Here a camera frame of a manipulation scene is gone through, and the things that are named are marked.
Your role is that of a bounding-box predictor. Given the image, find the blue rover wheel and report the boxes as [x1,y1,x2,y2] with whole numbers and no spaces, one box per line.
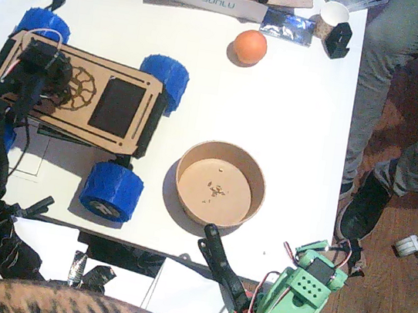
[133,52,191,119]
[14,5,74,46]
[0,119,19,156]
[74,157,148,232]

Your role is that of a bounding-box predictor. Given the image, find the small black plastic piece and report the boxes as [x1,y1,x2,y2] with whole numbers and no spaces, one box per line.
[44,0,67,15]

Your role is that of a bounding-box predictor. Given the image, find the black shoe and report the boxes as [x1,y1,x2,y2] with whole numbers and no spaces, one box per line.
[337,167,396,247]

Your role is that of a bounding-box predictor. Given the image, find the wooden rover chassis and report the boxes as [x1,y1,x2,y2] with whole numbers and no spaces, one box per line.
[0,26,175,163]

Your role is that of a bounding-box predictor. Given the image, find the dark shoe white sole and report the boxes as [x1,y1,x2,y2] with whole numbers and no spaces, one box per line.
[338,178,356,203]

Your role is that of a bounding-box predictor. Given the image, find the white ribbed device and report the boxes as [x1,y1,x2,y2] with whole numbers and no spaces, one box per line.
[393,232,418,260]

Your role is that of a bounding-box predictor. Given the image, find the small crumbs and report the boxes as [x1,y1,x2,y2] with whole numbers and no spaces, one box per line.
[201,166,231,207]

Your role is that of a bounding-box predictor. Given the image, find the black clamp lever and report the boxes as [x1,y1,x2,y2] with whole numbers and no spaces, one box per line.
[9,190,56,223]

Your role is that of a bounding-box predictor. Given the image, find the brown paper bowl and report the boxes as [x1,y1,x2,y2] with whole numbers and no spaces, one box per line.
[168,136,272,234]

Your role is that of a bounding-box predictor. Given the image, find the white SUNLU box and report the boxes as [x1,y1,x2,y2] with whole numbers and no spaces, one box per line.
[141,0,271,25]

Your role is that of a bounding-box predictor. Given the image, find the black flat box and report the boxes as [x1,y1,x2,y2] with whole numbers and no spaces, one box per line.
[73,230,169,280]

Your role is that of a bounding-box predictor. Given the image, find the silver black wrapper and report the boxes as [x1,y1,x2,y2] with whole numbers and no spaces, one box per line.
[68,250,88,288]

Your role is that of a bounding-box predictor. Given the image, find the orange fruit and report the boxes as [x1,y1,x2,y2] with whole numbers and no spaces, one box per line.
[229,27,270,69]

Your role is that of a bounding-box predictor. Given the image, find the grey trouser leg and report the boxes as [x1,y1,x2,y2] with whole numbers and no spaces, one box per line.
[340,0,418,197]

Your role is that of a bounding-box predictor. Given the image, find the blue foil packet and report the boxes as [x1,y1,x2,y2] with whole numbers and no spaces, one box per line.
[257,8,318,49]

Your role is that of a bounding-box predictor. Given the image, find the white paper cup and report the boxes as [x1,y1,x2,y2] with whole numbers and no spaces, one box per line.
[313,0,352,43]

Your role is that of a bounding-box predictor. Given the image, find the clear plastic box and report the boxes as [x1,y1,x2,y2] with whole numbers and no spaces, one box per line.
[315,0,389,17]

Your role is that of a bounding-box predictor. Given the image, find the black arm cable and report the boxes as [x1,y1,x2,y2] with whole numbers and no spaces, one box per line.
[7,116,33,180]

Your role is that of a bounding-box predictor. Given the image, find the black printed bracket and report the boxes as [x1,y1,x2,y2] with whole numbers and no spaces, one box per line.
[321,19,356,62]

